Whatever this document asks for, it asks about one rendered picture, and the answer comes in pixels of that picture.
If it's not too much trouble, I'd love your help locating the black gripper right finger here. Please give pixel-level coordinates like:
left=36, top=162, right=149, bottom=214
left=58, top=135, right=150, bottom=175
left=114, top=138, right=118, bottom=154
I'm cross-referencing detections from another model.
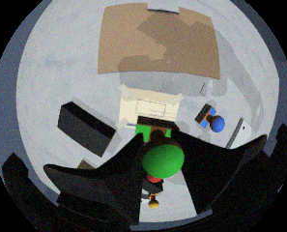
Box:
left=171, top=129, right=267, bottom=216

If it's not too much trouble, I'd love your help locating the tan box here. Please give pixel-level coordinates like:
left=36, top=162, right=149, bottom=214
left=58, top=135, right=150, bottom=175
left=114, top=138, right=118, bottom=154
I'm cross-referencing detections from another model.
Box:
left=77, top=159, right=94, bottom=170

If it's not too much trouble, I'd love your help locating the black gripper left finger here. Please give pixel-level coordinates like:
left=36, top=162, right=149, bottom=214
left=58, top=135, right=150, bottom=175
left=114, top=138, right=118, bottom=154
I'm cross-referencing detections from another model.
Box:
left=43, top=132, right=143, bottom=225

